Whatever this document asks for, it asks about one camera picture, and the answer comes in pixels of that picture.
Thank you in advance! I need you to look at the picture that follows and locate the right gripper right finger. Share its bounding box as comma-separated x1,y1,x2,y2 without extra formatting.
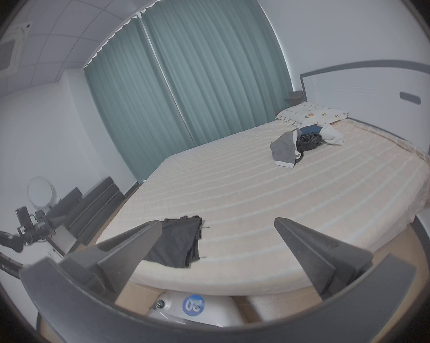
274,217,374,296

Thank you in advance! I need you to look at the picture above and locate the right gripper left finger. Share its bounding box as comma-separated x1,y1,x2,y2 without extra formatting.
59,220,163,301

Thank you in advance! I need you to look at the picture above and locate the black T-shirt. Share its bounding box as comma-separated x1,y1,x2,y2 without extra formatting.
143,216,204,269

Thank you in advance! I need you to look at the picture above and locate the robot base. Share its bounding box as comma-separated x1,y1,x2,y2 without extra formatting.
146,288,245,331

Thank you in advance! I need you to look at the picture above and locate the round white mirror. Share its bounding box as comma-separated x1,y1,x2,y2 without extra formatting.
27,176,58,210

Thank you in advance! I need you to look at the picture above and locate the black chest of drawers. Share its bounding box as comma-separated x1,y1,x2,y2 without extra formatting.
49,177,126,253

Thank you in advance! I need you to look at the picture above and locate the bed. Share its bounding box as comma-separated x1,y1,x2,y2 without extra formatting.
94,60,430,323

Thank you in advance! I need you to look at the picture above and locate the grey white-trimmed garment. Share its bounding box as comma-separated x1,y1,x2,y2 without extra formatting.
270,129,303,170

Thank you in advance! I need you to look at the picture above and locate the black garment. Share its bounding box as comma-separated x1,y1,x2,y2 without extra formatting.
295,132,323,162

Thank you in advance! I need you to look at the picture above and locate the white garment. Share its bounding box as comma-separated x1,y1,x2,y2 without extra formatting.
319,123,345,146

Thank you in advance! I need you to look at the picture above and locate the white printed pillow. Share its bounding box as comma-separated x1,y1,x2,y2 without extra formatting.
275,102,349,127

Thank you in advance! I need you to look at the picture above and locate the blue-green curtain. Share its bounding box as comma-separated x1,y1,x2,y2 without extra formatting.
84,17,198,184
140,0,292,148

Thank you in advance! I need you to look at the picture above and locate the grey bedside table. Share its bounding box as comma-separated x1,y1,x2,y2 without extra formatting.
284,90,305,107

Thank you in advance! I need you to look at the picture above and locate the white ceiling air vent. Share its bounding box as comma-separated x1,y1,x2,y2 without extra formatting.
0,22,33,83

